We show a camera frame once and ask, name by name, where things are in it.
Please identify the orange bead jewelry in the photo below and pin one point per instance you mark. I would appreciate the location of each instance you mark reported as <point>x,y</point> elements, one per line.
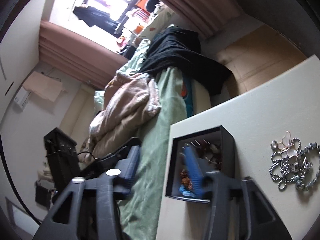
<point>185,180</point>

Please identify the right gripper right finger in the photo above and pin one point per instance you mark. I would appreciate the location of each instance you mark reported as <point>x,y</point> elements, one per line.
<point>240,210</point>

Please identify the pink curtain left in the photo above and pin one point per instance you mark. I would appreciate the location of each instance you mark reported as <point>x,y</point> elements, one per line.
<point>77,56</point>

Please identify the beige hanging cloth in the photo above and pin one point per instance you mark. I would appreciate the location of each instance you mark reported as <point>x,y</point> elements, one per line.
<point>43,86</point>

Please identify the pink curtain right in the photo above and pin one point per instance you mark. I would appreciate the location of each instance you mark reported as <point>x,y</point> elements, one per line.
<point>206,16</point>

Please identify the green bed sheet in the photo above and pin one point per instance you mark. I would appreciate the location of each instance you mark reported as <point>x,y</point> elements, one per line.
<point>140,213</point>

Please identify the white wall unit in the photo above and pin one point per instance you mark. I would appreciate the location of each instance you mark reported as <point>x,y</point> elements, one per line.
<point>21,98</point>

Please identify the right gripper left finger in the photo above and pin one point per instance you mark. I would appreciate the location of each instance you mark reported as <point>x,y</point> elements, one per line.
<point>68,219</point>

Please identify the pink curtain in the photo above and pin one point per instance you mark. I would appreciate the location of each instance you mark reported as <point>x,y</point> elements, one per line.
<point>77,56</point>
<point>206,16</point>

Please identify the black jewelry box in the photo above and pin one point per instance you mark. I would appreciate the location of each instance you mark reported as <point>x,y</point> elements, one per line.
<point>198,153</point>

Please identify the black bedside device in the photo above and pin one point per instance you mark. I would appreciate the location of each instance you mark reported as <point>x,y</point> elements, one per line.
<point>60,166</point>

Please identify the black knitted blanket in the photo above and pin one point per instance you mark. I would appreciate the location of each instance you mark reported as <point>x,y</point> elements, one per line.
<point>181,48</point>

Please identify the cardboard floor sheets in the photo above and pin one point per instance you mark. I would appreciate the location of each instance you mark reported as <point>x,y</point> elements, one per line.
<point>257,58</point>

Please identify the white patterned storage box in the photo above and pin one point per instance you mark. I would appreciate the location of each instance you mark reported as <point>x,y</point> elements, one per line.
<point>159,20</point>

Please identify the pink fluffy blanket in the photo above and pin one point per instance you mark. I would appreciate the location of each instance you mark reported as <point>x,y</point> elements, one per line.
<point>129,102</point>

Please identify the dark hanging clothes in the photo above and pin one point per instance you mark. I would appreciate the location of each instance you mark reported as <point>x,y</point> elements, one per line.
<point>92,16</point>

